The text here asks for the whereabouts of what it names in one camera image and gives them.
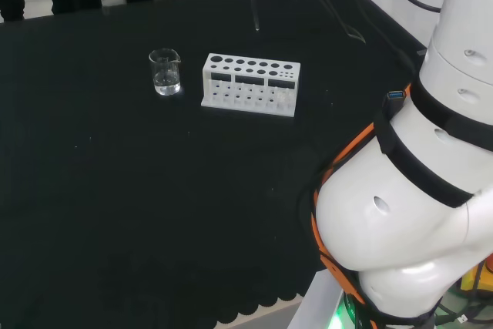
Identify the white test tube rack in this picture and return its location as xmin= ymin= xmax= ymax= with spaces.
xmin=200 ymin=52 xmax=301 ymax=119

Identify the clear glass beaker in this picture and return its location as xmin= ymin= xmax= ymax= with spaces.
xmin=148 ymin=48 xmax=183 ymax=96

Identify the black bench cloth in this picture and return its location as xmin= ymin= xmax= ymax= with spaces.
xmin=0 ymin=0 xmax=428 ymax=329

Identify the yellow stop button box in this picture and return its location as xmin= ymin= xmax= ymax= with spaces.
xmin=460 ymin=254 xmax=493 ymax=300

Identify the orange cable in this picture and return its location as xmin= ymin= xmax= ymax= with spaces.
xmin=310 ymin=123 xmax=381 ymax=329

